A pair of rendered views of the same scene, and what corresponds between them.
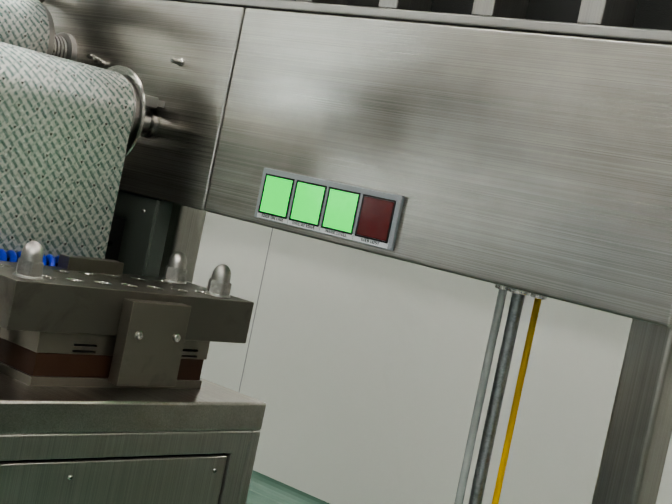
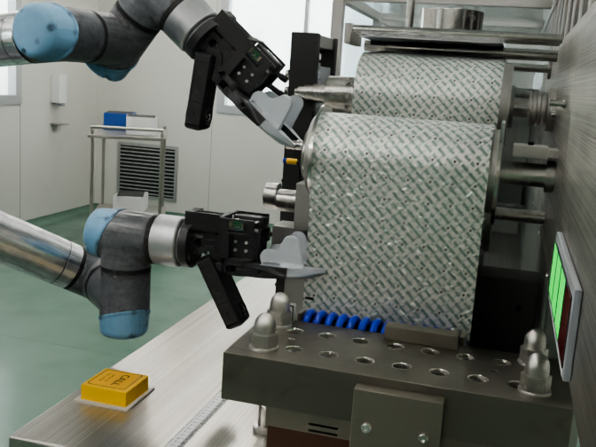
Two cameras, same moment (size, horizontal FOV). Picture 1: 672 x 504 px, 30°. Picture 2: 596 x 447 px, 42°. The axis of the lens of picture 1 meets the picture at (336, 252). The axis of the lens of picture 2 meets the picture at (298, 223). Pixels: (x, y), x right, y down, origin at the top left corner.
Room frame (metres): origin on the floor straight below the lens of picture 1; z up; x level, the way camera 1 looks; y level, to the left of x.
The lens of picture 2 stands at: (1.15, -0.46, 1.35)
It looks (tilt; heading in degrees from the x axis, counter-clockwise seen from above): 11 degrees down; 64
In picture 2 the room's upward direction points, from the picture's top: 4 degrees clockwise
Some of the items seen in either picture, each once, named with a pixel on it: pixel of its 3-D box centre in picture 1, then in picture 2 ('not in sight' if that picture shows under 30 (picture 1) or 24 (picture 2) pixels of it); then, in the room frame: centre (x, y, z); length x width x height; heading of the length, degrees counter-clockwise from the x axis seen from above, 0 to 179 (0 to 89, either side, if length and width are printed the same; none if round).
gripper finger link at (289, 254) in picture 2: not in sight; (292, 256); (1.61, 0.48, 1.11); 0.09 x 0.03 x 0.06; 138
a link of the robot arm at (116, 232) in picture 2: not in sight; (126, 237); (1.42, 0.67, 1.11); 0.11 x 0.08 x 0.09; 139
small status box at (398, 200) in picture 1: (325, 207); (561, 294); (1.66, 0.03, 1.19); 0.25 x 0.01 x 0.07; 49
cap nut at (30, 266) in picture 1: (31, 259); (264, 330); (1.52, 0.36, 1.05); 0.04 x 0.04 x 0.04
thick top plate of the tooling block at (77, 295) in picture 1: (104, 301); (396, 379); (1.67, 0.29, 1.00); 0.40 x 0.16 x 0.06; 139
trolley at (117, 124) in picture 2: not in sight; (129, 182); (2.54, 5.31, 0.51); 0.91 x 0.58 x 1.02; 73
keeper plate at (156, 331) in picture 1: (151, 343); (395, 439); (1.62, 0.21, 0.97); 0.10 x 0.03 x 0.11; 139
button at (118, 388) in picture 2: not in sight; (115, 387); (1.39, 0.56, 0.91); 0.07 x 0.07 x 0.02; 49
